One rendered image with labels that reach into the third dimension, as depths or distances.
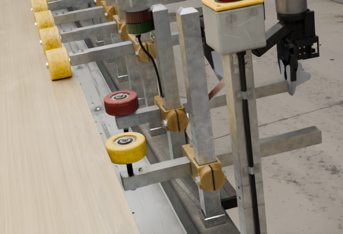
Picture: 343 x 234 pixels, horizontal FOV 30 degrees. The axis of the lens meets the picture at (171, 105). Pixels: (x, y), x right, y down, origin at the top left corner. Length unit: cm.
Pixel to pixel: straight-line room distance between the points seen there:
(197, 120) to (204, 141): 5
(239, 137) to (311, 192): 185
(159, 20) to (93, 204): 50
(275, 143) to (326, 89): 252
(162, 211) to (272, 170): 149
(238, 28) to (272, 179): 207
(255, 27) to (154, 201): 80
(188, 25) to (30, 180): 41
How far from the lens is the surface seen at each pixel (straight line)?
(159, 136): 176
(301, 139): 138
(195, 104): 122
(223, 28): 89
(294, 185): 287
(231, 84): 94
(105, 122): 213
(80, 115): 145
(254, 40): 91
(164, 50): 144
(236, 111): 95
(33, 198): 115
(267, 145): 136
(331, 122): 345
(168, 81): 146
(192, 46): 118
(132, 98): 148
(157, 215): 156
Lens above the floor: 143
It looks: 22 degrees down
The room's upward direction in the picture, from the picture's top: 8 degrees counter-clockwise
